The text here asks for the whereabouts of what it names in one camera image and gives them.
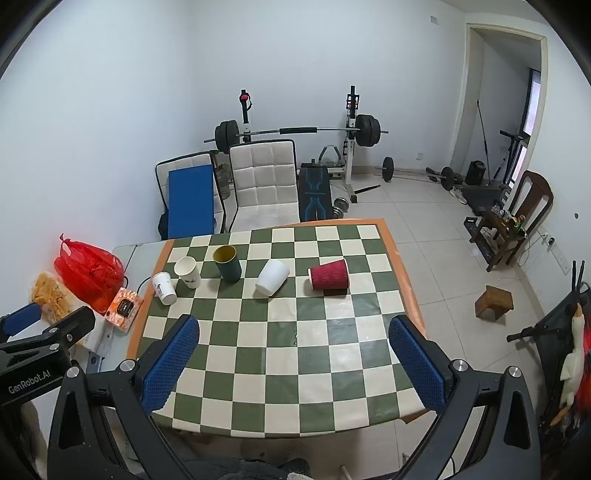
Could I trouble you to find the large white printed paper cup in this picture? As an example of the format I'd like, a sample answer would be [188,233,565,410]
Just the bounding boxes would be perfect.
[174,256,202,290]

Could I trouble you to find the black and blue weight bench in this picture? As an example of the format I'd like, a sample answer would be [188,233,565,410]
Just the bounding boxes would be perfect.
[298,161,334,223]

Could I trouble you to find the plain white paper cup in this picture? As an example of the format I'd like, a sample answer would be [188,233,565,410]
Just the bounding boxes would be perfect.
[255,259,290,296]

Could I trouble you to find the dark wooden chair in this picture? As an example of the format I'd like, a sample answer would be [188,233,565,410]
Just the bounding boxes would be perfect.
[470,169,554,273]

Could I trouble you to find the black dumbbell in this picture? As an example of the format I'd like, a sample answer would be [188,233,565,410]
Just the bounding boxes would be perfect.
[426,165,458,191]

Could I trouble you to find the white goose toy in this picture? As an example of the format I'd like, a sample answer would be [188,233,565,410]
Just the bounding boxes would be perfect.
[558,303,587,398]

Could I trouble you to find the black router antennas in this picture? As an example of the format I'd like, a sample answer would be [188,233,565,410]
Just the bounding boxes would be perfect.
[570,260,587,295]

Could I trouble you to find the clear bag of yellow snacks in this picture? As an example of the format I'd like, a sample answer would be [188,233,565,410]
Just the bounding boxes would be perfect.
[30,272,75,324]

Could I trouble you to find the small white printed paper cup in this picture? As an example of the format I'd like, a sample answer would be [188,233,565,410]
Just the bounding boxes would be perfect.
[152,271,178,306]

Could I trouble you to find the white bench press rack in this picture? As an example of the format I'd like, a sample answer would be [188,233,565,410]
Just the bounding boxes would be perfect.
[237,85,370,204]

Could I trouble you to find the long barbell with black plates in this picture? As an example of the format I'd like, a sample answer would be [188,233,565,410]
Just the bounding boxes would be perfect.
[204,115,390,155]

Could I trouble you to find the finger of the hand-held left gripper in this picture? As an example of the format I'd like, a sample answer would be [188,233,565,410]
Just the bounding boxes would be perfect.
[0,305,97,357]
[0,302,43,339]

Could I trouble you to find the orange box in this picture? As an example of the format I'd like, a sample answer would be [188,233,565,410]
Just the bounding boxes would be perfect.
[103,287,145,334]

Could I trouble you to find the white padded chair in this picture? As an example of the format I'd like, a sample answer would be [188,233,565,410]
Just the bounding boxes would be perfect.
[228,139,301,232]

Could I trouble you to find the green cup with yellow inside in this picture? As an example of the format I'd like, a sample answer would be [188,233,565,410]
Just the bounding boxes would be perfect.
[212,245,242,283]

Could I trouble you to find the blue cushion mat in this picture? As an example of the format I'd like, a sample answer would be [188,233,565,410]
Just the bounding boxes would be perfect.
[167,165,217,240]

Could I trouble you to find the person's dark clothing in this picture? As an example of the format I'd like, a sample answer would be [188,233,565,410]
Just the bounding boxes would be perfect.
[182,455,311,480]

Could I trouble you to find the short barbell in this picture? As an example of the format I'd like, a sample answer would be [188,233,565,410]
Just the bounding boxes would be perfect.
[374,156,430,184]

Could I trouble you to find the black bar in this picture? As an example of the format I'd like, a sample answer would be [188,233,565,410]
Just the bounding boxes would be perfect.
[349,184,382,204]

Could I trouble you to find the small wooden stool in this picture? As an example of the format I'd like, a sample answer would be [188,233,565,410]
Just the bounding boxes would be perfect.
[475,285,515,322]

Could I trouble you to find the green white checkered tablecloth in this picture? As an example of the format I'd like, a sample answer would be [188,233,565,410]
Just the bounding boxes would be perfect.
[126,218,428,437]

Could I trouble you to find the red plastic bag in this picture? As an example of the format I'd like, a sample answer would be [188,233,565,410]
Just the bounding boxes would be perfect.
[54,233,126,315]

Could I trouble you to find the clear water jug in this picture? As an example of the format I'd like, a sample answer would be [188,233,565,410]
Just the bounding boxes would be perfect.
[216,162,232,200]

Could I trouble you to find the red ribbed paper cup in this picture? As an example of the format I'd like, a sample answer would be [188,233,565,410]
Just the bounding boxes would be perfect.
[308,258,351,291]

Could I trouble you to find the white carton box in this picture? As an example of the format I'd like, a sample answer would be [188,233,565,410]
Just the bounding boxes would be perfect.
[82,314,114,359]

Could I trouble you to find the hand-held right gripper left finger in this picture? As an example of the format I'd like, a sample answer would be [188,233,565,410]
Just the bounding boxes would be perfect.
[47,314,201,480]

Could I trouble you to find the black-edged white chair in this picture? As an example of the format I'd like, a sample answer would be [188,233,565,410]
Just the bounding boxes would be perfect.
[155,151,228,241]

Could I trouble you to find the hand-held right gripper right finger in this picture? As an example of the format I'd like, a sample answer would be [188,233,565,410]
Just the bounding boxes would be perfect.
[388,315,541,480]

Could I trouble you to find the black cylindrical speaker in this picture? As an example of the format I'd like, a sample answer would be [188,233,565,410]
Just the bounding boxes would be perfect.
[464,160,487,186]

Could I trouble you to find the black exercise machine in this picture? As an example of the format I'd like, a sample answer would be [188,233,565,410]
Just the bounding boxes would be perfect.
[488,130,530,191]

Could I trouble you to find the white door frame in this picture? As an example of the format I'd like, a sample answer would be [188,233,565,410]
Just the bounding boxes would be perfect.
[454,22,549,186]

